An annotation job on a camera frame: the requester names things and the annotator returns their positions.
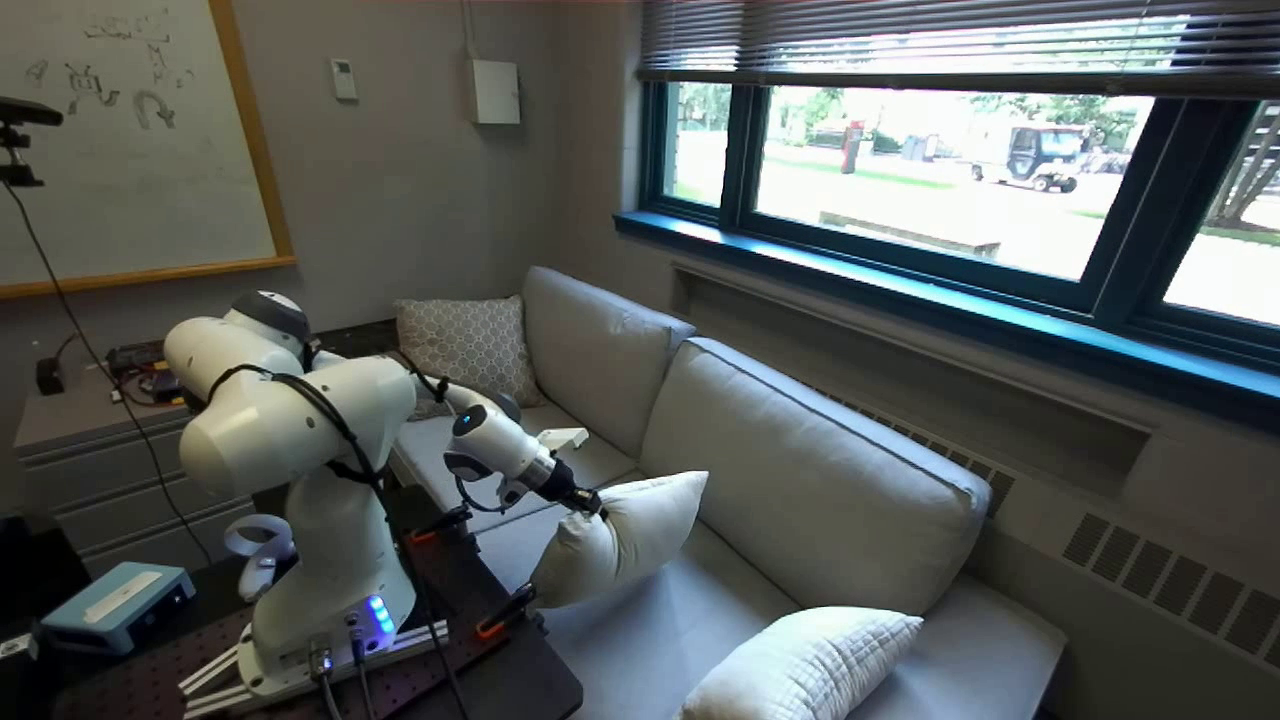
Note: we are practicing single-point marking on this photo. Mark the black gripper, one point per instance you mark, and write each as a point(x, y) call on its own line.
point(567, 487)

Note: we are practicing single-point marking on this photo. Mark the white quilted pillow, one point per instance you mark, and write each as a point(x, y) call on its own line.
point(621, 535)
point(801, 660)

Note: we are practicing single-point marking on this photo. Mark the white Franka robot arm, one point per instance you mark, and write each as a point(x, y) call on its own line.
point(294, 424)

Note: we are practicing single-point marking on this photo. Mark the grey lattice patterned pillow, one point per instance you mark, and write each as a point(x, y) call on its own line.
point(465, 343)

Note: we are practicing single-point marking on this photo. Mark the grey fabric couch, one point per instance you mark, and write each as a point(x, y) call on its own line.
point(801, 481)

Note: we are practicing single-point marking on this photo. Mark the red black clamp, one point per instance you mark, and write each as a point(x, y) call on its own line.
point(436, 527)
point(505, 604)

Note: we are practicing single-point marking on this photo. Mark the black robot table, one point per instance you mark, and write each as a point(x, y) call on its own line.
point(512, 674)

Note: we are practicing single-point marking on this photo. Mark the white VR controller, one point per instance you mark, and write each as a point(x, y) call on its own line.
point(260, 544)

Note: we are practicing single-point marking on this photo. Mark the black orange device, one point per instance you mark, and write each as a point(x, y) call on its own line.
point(140, 374)

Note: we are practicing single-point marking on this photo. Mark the light blue box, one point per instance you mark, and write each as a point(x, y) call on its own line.
point(112, 603)

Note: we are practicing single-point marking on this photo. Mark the grey drawer cabinet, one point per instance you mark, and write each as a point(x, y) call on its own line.
point(95, 466)

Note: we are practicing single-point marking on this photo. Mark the wide teal framed window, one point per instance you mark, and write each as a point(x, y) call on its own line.
point(932, 172)

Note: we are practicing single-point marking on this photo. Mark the small black object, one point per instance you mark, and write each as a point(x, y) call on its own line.
point(50, 376)

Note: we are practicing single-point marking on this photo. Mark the wood framed whiteboard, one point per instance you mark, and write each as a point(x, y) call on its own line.
point(121, 134)

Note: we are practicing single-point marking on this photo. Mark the window blinds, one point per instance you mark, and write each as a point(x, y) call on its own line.
point(932, 34)

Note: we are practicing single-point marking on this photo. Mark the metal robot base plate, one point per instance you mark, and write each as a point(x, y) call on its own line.
point(254, 674)

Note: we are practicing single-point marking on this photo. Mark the white wall box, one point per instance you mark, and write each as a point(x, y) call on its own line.
point(492, 91)

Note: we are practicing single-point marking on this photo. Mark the white wall thermostat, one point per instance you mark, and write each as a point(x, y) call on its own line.
point(340, 81)

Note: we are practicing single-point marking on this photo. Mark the wall heater grille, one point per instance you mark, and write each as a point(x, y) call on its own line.
point(1160, 586)

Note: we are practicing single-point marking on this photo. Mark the black camera on stand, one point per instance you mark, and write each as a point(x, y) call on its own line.
point(21, 126)

